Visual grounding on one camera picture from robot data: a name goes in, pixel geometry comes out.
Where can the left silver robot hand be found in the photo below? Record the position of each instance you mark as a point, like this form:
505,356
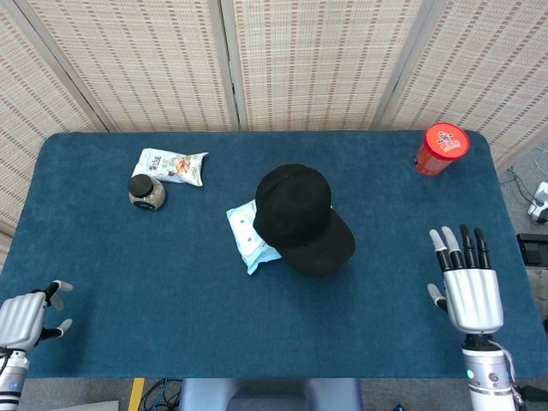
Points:
21,321

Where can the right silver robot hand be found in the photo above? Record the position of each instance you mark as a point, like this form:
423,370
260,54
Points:
473,299

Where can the black baseball cap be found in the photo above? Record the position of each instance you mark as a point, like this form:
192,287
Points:
295,214

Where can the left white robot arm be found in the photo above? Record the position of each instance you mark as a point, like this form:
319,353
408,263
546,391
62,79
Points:
13,377

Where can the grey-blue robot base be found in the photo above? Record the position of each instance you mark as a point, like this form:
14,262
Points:
269,396

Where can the black flat box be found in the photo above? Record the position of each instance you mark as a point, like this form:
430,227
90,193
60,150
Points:
533,250

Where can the grey flat board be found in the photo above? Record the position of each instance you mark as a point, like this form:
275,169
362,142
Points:
85,406

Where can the white power adapter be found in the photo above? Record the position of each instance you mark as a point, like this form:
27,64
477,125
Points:
540,201

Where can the yellow floor tape strip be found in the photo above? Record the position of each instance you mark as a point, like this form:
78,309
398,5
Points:
137,394

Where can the orange cup with red lid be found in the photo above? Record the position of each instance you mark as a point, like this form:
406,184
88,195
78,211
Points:
436,158

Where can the blue table cloth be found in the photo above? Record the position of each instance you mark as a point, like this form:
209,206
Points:
171,299

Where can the glass jar with black lid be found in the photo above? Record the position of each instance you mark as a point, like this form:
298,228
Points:
145,194

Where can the white snack bag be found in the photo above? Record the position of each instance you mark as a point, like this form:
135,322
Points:
171,167

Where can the light blue wet wipes pack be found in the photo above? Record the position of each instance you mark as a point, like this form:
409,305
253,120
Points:
248,240

